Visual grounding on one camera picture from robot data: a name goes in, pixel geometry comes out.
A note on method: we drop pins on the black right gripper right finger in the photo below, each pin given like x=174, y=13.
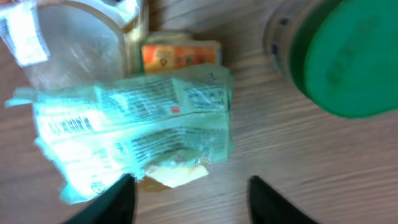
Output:
x=267, y=206

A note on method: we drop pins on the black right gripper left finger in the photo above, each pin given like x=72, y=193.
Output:
x=115, y=206

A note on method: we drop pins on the mint green wipes pack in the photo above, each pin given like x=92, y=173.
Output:
x=152, y=125

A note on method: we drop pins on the orange tissue pack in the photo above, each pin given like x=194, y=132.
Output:
x=170, y=50

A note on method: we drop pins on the green lid jar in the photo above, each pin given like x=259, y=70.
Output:
x=341, y=54

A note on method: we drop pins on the beige snack pouch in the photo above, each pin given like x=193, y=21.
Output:
x=64, y=43

